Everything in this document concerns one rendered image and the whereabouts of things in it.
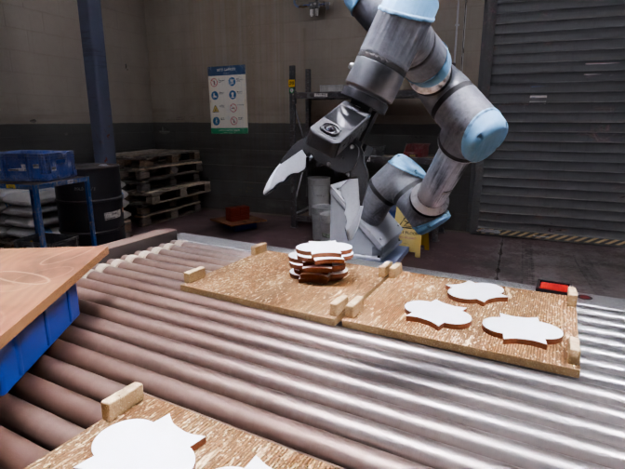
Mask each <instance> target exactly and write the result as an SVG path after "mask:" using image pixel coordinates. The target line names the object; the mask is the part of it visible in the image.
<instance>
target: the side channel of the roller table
mask: <svg viewBox="0 0 625 469"><path fill-rule="evenodd" d="M172 240H178V239H177V230H174V229H167V228H163V229H159V230H155V231H151V232H149V233H145V234H138V235H135V236H131V237H128V238H124V239H121V240H117V241H113V242H111V243H107V244H103V245H100V246H108V248H109V254H108V255H107V256H105V257H104V258H103V259H102V260H101V261H100V262H99V264H102V263H106V262H107V260H109V259H114V260H116V259H120V258H121V257H122V256H123V255H134V253H135V252H136V251H138V250H139V251H143V250H147V248H149V247H153V248H155V247H158V246H159V245H160V244H167V243H170V242H171V241H172Z"/></svg>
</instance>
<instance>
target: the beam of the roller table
mask: <svg viewBox="0 0 625 469"><path fill-rule="evenodd" d="M177 239H178V240H184V241H188V242H190V243H195V244H201V245H207V246H212V247H219V248H229V249H235V250H241V251H246V252H251V247H252V246H254V245H257V244H253V243H247V242H241V241H234V240H228V239H222V238H216V237H209V236H203V235H197V234H185V233H181V234H177ZM267 250H271V251H277V252H283V253H288V254H290V253H292V252H295V251H296V250H295V249H290V248H279V247H272V246H267ZM346 262H347V263H352V264H358V265H364V266H370V267H376V268H379V267H380V266H381V265H382V264H383V262H376V261H365V260H358V259H351V260H348V261H346ZM402 270H403V271H404V272H410V273H417V274H423V275H435V276H441V277H447V278H454V279H459V280H466V281H469V280H470V281H472V282H478V283H489V284H494V285H497V286H503V287H509V288H521V289H527V290H534V291H536V286H531V285H526V284H519V283H513V282H507V281H500V280H494V279H488V278H482V277H475V276H469V275H458V274H451V273H445V272H439V271H433V270H426V269H420V268H414V267H407V266H402ZM578 295H587V296H590V297H592V300H582V299H580V298H578V299H577V305H580V306H587V307H592V308H598V309H604V310H609V311H616V312H622V313H625V300H624V299H618V298H612V297H606V296H600V295H593V294H587V293H581V292H578Z"/></svg>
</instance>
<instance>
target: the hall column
mask: <svg viewBox="0 0 625 469"><path fill-rule="evenodd" d="M77 6H78V15H79V23H80V32H81V40H82V49H83V57H84V65H85V74H86V90H87V98H88V107H89V116H90V125H91V133H92V141H93V150H94V158H95V163H112V164H116V155H115V146H114V136H113V119H112V109H111V102H110V92H109V80H108V71H107V61H106V52H105V43H104V33H103V24H102V15H101V5H100V0H77Z"/></svg>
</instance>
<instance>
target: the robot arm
mask: <svg viewBox="0 0 625 469"><path fill-rule="evenodd" d="M344 3H345V5H346V7H347V8H348V9H349V10H350V11H351V15H352V16H353V17H355V18H356V19H357V20H358V21H359V23H360V24H361V25H362V26H363V27H364V28H365V30H366V31H367V35H366V38H365V40H364V42H363V44H362V46H361V48H360V50H359V53H358V55H357V57H356V59H355V62H354V63H353V62H351V63H350V64H349V66H348V68H349V69H350V72H349V74H348V76H347V79H346V84H347V85H348V86H344V88H343V90H342V91H341V93H340V94H341V95H343V96H344V97H346V98H348V99H350V100H351V102H348V101H346V100H345V101H344V102H342V103H341V104H340V105H338V106H337V107H336V108H335V109H333V110H332V111H331V112H329V113H328V114H327V115H325V116H324V117H323V118H321V119H320V120H319V121H318V122H316V123H315V124H314V125H312V126H311V128H310V131H309V134H308V137H306V138H303V139H301V140H299V141H297V142H296V143H295V144H294V145H293V146H292V147H291V148H290V149H289V151H288V152H287V153H286V155H285V156H284V158H283V159H282V160H281V162H280V164H279V165H278V166H277V168H276V169H275V171H274V172H273V174H272V176H271V177H270V178H269V180H268V182H267V184H266V186H265V189H264V191H263V194H264V195H267V194H269V193H271V192H272V191H274V190H276V188H277V187H278V186H279V185H280V184H281V183H282V182H286V181H288V180H289V178H290V177H291V176H292V175H294V174H296V173H302V172H304V171H306V170H307V169H308V167H309V161H310V160H311V159H313V158H314V160H315V161H317V163H316V164H315V165H316V166H317V167H321V166H323V165H325V166H327V167H329V168H331V169H333V172H334V176H336V177H338V176H339V174H340V173H341V174H342V175H344V176H346V177H350V178H349V179H348V180H347V181H346V182H345V183H344V184H343V185H342V186H341V187H340V190H341V195H342V197H343V199H344V200H345V204H346V208H345V210H344V214H345V217H346V225H345V232H346V235H347V239H348V241H351V240H352V238H353V236H354V235H355V233H356V231H357V229H358V226H359V222H360V220H361V219H362V220H363V221H365V222H366V223H368V224H369V225H372V226H379V225H380V224H381V223H382V222H383V221H384V219H385V217H386V216H387V214H388V212H389V210H390V209H391V207H392V206H393V205H394V204H395V205H396V206H397V207H398V208H399V209H400V211H401V212H402V213H403V215H404V216H405V217H406V219H407V221H408V222H409V223H410V225H411V226H412V229H414V230H415V231H416V232H417V234H419V235H425V234H427V233H428V232H430V231H432V230H433V229H435V228H437V227H438V226H440V225H441V224H443V223H444V222H446V221H447V220H448V219H449V218H450V217H451V215H450V213H449V210H447V207H448V205H449V195H450V194H451V192H452V190H453V189H454V187H455V186H456V184H457V182H458V181H459V179H460V177H461V176H462V174H463V172H464V171H465V169H466V168H467V166H468V165H469V164H470V163H476V162H480V161H482V160H484V159H486V158H487V157H489V156H490V155H491V154H493V153H494V152H495V151H496V149H497V148H498V147H499V146H500V145H501V144H502V143H503V141H504V140H505V138H506V136H507V133H508V123H507V121H506V120H505V119H504V117H503V116H502V114H501V112H500V111H499V110H498V109H497V108H495V107H494V106H493V105H492V104H491V102H490V101H489V100H488V99H487V98H486V97H485V96H484V95H483V94H482V93H481V91H480V90H479V89H478V88H477V87H476V86H475V85H474V84H473V83H472V81H471V80H470V79H469V78H468V77H467V76H466V75H465V74H463V73H462V72H461V71H460V70H459V69H457V68H456V67H455V66H454V65H453V64H452V63H451V56H450V53H449V52H448V48H447V45H446V44H445V43H444V42H443V41H442V40H441V39H440V38H439V36H438V35H437V34H436V33H435V31H434V30H433V29H432V26H431V24H432V23H433V22H434V21H435V18H434V17H435V15H436V13H437V10H438V8H439V2H438V0H344ZM404 78H406V79H407V80H408V81H409V84H410V86H412V88H413V89H414V90H415V91H416V93H417V94H418V96H419V98H420V100H421V102H422V103H423V105H424V107H425V108H426V110H427V111H428V113H429V114H430V115H431V117H432V118H433V119H434V121H435V122H436V123H437V124H438V125H439V127H440V128H441V131H440V133H439V136H438V146H439V149H438V151H437V153H436V155H435V157H434V159H433V161H432V163H431V165H430V167H429V169H428V171H427V173H426V172H425V171H424V170H423V168H422V167H421V166H420V165H418V164H417V163H416V162H415V161H414V160H412V159H411V158H409V157H408V156H406V155H404V154H397V155H396V156H395V157H393V158H392V159H391V160H389V161H388V163H387V164H386V165H385V166H384V167H382V168H381V169H380V170H379V171H378V172H377V173H376V174H375V175H374V176H373V177H372V178H371V179H369V175H368V169H367V168H366V162H367V160H368V158H369V156H370V155H371V153H372V151H373V149H374V148H372V147H370V146H368V145H366V144H365V141H366V138H367V136H368V134H369V132H370V130H371V128H372V127H373V125H374V123H375V121H376V119H377V116H378V114H383V115H385V113H386V111H387V109H388V107H389V106H388V105H387V104H392V103H393V101H394V99H395V97H396V94H397V92H398V90H399V88H400V86H401V85H402V83H403V81H404Z"/></svg>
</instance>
